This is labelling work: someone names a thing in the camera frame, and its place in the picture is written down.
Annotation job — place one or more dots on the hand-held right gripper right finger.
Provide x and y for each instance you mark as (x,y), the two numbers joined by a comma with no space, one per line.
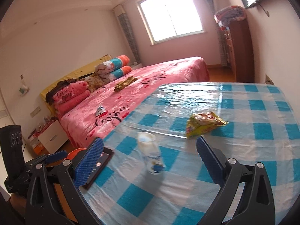
(209,161)

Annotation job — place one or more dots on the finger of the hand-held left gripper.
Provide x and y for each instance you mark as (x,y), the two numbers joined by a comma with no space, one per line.
(56,157)

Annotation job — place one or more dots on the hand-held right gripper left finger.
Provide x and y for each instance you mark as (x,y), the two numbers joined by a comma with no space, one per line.
(90,161)

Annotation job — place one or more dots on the orange bin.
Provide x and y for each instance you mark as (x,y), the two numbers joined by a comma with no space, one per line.
(76,152)

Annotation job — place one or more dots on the yellow snack packet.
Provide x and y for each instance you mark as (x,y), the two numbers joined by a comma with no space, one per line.
(204,123)

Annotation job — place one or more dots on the white plastic bottle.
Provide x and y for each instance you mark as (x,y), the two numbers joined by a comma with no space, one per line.
(152,152)

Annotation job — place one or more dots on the blue checkered tablecloth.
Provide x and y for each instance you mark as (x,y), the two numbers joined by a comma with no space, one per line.
(211,168)

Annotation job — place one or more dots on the dark red smartphone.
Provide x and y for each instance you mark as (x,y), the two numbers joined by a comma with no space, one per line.
(100,163)

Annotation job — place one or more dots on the cardboard boxes beside nightstand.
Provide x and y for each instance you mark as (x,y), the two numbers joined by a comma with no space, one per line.
(35,143)

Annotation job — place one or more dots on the white nightstand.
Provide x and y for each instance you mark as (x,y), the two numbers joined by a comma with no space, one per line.
(50,133)

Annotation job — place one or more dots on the small white and blue wrapper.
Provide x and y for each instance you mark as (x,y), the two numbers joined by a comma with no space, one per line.
(100,110)

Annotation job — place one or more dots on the dark cloth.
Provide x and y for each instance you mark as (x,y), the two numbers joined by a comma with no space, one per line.
(59,85)

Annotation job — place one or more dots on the gold floral pillow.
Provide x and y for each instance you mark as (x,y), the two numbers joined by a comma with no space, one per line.
(93,83)

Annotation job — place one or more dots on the brown cloth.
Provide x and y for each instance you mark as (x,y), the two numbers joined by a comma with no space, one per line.
(124,83)

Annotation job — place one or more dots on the bed with pink blanket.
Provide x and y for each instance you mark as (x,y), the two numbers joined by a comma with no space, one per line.
(140,84)

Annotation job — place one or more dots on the floral rolled quilt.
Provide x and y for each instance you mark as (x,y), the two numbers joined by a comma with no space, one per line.
(104,70)

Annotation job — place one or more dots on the orange and teal bolster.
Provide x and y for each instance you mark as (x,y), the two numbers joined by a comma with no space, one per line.
(121,71)
(120,62)

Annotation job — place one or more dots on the brown wooden cabinet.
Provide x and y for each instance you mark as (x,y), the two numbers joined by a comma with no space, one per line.
(241,49)

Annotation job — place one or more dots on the folded blanket on cabinet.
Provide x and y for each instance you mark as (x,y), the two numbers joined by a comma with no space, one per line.
(230,14)

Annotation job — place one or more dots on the window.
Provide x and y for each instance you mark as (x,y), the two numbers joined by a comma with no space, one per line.
(170,14)

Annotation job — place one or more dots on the checkered curtain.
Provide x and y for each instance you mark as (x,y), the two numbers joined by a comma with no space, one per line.
(211,4)

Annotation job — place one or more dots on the wall switch plate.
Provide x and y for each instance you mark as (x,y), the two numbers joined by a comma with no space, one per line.
(35,111)

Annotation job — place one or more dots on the small wall hanging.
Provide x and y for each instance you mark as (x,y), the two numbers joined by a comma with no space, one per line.
(23,89)

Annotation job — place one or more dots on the wall socket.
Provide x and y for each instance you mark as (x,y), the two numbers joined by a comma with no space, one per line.
(269,79)

